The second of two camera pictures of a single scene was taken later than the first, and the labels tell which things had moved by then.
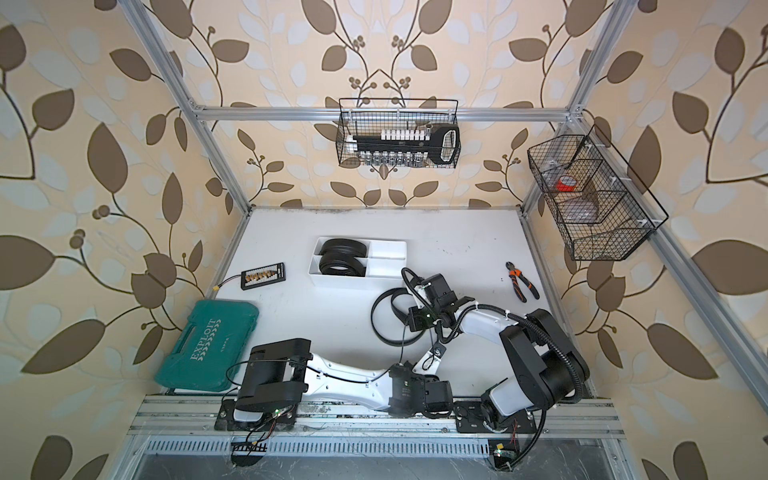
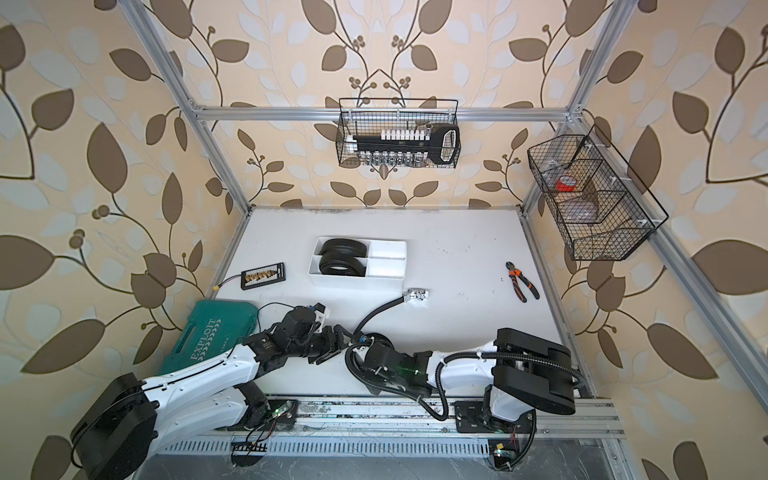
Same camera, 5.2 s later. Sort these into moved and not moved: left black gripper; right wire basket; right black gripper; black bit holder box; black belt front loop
Moved: right black gripper; left black gripper
Not moved: right wire basket; black belt front loop; black bit holder box
